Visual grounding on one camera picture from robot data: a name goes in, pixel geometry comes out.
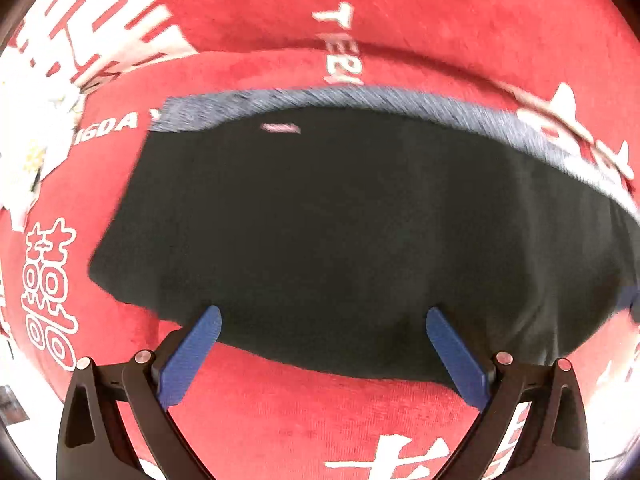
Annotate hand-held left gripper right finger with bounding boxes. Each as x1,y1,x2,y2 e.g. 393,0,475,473
425,306,592,480

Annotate black pants with blue waistband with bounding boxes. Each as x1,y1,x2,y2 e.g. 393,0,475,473
89,85,640,386

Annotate white floral cloth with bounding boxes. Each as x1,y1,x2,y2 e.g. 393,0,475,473
0,50,88,231

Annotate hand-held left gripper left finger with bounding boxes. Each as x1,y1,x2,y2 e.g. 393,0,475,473
56,305,223,480

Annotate red printed blanket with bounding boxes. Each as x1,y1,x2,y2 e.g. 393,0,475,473
0,0,640,480

